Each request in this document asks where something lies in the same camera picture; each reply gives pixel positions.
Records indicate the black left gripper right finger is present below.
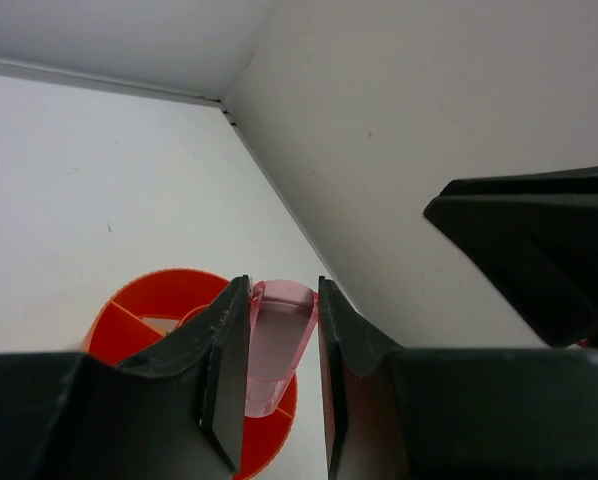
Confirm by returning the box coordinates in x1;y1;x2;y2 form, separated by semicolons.
318;278;598;479

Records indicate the orange round divided container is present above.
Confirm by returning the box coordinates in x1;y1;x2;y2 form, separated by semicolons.
80;268;297;479

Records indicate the small grey eraser block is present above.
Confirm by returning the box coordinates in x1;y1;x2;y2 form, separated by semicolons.
139;316;180;336

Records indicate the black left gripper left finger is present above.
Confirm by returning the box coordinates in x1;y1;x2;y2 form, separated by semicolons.
0;276;250;479

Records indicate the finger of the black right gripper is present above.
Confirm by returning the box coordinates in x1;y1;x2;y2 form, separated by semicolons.
423;166;598;346

